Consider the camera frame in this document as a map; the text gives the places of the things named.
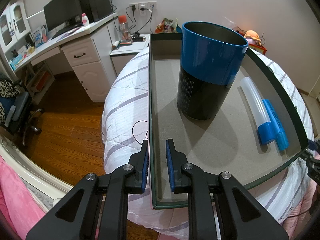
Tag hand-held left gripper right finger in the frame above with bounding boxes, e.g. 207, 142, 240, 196
165, 139, 288, 240

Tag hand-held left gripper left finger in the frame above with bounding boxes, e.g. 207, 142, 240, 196
26, 139, 150, 240

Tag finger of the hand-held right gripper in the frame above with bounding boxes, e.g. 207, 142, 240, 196
301, 135, 320, 180

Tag dark green shallow box tray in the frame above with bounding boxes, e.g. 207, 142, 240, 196
148, 33, 310, 210

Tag blue highlighter pen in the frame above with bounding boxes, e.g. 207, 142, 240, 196
262, 99, 289, 151

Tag translucent tube with blue cap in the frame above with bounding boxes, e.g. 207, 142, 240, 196
237, 77, 275, 145

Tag blue and black cylindrical cup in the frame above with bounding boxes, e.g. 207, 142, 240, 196
177, 21, 249, 120

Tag white drawer cabinet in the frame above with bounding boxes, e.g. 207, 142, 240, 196
61, 26, 118, 103

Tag white nightstand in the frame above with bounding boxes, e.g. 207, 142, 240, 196
109, 33, 150, 78

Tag red toy box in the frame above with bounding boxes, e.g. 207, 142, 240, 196
234, 27, 268, 54

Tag orange plush toy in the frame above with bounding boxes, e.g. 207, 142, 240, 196
244, 30, 262, 46

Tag pink blanket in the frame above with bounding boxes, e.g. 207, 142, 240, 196
0, 152, 48, 240

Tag black office chair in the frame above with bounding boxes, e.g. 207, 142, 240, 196
0, 79, 44, 147

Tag clear bottle with red cap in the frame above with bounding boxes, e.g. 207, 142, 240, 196
119, 15, 132, 43

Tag colourful snack bag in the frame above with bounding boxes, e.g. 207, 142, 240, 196
155, 18, 178, 33

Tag white desk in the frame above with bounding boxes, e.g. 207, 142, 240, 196
9, 12, 118, 103

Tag black keyboard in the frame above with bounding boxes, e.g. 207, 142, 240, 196
51, 25, 75, 39

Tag blue and white package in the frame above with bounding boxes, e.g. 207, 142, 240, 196
34, 26, 48, 47

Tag black computer tower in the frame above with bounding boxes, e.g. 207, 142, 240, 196
76, 0, 113, 23

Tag black computer monitor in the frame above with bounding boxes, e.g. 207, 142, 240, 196
43, 0, 82, 33

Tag white glass door cabinet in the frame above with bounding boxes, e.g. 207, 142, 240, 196
0, 0, 29, 55

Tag cream curved bed frame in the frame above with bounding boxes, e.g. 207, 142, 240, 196
0, 132, 75, 205

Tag black power cable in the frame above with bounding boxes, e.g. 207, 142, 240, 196
125, 5, 153, 35

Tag white wall outlet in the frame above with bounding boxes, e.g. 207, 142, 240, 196
129, 2, 157, 15

